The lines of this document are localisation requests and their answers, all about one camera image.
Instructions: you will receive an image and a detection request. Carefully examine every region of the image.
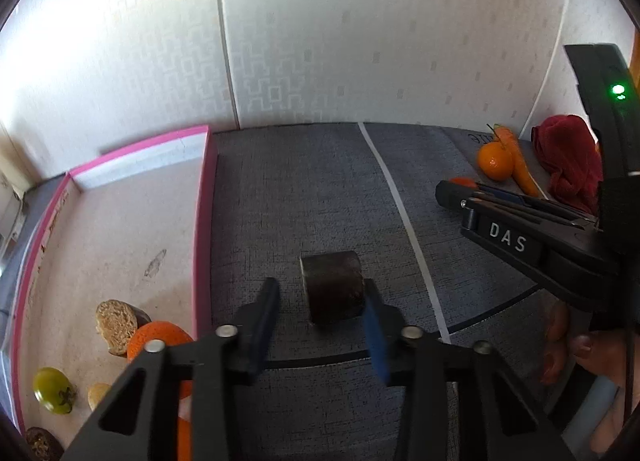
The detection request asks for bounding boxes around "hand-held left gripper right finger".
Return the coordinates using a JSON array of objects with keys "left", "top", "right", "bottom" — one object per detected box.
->
[{"left": 362, "top": 278, "right": 576, "bottom": 461}]

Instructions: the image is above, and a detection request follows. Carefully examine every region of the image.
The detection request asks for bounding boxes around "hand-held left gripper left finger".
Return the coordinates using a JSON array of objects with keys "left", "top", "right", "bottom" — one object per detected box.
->
[{"left": 60, "top": 277, "right": 281, "bottom": 461}]

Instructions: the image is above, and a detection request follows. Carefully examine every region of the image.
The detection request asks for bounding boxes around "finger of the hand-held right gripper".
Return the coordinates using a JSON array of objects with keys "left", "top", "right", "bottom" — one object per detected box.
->
[
  {"left": 472, "top": 182, "right": 598, "bottom": 222},
  {"left": 435, "top": 180, "right": 598, "bottom": 237}
]

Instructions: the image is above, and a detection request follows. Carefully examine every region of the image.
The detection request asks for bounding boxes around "dark cut eggplant piece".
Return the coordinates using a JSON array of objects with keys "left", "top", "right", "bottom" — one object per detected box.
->
[
  {"left": 299, "top": 250, "right": 365, "bottom": 326},
  {"left": 95, "top": 299, "right": 152, "bottom": 358}
]

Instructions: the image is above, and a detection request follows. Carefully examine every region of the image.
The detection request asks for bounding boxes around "orange mandarin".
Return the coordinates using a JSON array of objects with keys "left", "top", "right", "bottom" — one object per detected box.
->
[
  {"left": 126, "top": 321, "right": 195, "bottom": 399},
  {"left": 177, "top": 406, "right": 194, "bottom": 461},
  {"left": 476, "top": 140, "right": 516, "bottom": 180}
]

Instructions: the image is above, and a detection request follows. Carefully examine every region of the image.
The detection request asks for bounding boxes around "pink shallow tray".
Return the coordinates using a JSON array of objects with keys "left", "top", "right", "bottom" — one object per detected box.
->
[{"left": 7, "top": 125, "right": 218, "bottom": 437}]

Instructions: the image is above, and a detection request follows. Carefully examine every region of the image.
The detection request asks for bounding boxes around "small yellow potato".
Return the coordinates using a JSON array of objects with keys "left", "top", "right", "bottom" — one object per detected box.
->
[{"left": 87, "top": 383, "right": 113, "bottom": 412}]

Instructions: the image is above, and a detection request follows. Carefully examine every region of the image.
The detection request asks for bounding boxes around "green tomato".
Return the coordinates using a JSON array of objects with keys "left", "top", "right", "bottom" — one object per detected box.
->
[{"left": 33, "top": 367, "right": 77, "bottom": 415}]

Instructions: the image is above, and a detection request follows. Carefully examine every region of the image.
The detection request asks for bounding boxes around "dark purple wrinkled fruit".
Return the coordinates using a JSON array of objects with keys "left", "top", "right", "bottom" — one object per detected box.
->
[{"left": 24, "top": 427, "right": 65, "bottom": 461}]

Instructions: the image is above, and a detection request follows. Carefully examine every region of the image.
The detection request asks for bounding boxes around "person's right hand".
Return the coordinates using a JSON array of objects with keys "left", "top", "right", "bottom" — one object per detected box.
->
[{"left": 542, "top": 300, "right": 627, "bottom": 388}]

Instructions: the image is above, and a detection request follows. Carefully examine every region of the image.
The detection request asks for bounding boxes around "orange carrot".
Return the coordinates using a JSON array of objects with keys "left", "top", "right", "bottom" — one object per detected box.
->
[{"left": 487, "top": 123, "right": 543, "bottom": 199}]

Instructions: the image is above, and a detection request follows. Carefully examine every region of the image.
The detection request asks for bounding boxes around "dark red cloth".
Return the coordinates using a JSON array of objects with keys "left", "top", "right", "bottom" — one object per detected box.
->
[{"left": 531, "top": 114, "right": 603, "bottom": 214}]

